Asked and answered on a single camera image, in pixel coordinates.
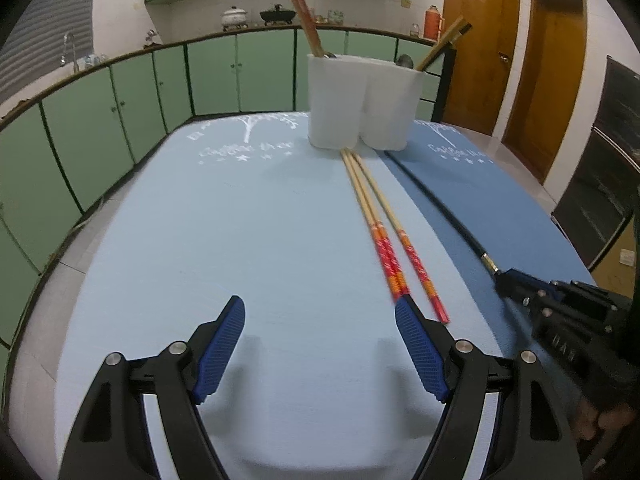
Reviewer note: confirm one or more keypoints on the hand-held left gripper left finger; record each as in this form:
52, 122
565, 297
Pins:
220, 350

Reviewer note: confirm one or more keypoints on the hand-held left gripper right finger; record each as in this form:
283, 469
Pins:
420, 350

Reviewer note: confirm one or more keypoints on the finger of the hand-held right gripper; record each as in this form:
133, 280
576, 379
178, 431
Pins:
535, 310
525, 282

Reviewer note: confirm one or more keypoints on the black chopstick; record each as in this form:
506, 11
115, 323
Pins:
470, 240

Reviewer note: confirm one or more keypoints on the red-patterned bamboo chopstick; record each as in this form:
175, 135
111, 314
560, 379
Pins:
376, 220
400, 234
368, 220
305, 20

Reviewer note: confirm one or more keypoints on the white two-compartment utensil holder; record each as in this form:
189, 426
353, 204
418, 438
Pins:
340, 105

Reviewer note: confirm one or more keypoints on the plain bamboo chopstick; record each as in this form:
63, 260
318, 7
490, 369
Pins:
441, 40

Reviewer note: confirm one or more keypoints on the person's right hand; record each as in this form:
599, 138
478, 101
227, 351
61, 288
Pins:
615, 417

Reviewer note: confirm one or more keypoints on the dark blue printed mat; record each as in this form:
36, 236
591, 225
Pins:
500, 200

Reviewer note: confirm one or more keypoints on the light blue printed mat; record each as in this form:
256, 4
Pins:
250, 235

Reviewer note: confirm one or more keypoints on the black cabinet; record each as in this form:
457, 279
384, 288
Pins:
600, 175

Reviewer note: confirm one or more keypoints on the wooden door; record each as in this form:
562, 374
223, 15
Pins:
480, 50
550, 90

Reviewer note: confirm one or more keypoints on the green base cabinets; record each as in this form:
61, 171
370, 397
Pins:
140, 90

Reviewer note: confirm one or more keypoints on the orange thermos flask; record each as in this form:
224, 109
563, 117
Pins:
433, 22

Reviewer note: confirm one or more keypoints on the bottles beside sink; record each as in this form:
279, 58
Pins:
95, 60

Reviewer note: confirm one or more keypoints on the white lidded pot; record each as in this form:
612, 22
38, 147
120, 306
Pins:
234, 16

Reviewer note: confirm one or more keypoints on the black wok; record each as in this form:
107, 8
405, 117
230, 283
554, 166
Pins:
276, 14

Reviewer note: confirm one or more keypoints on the metal sink faucet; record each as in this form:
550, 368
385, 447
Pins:
67, 42

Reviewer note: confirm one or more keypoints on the grey window blind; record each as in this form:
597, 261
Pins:
50, 25

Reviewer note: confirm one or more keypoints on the white wall outlet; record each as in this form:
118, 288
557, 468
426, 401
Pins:
627, 256

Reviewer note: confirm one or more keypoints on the wall tap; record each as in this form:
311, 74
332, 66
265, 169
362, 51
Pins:
151, 37

